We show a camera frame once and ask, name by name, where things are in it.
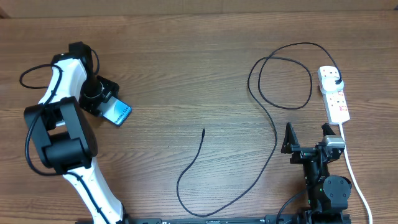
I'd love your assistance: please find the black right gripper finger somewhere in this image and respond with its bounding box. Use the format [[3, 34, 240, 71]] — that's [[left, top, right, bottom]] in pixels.
[[322, 123, 335, 136], [281, 122, 299, 154]]

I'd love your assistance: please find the blue-screen Samsung smartphone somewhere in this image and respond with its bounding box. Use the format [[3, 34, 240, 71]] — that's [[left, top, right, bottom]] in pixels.
[[98, 96, 132, 126]]

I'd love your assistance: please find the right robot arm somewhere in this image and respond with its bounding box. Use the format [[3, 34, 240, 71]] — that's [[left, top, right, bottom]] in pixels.
[[276, 122, 352, 223]]

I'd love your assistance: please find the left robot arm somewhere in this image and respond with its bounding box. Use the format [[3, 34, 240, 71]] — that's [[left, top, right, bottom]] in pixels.
[[24, 42, 132, 223]]

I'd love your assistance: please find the white USB charger plug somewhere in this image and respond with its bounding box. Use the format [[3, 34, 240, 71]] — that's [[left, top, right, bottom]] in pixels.
[[320, 77, 345, 94]]

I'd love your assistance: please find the white power strip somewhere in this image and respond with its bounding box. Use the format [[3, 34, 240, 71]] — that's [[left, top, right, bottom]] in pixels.
[[317, 66, 350, 125]]

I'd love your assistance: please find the white power strip cord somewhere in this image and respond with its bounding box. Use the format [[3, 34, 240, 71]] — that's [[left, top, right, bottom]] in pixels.
[[338, 123, 374, 224]]

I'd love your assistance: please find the black USB charging cable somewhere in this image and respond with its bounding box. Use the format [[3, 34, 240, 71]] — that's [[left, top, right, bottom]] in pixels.
[[176, 42, 343, 218]]

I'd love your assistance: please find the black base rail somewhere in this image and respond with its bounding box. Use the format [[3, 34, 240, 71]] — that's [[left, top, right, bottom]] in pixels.
[[125, 214, 351, 224]]

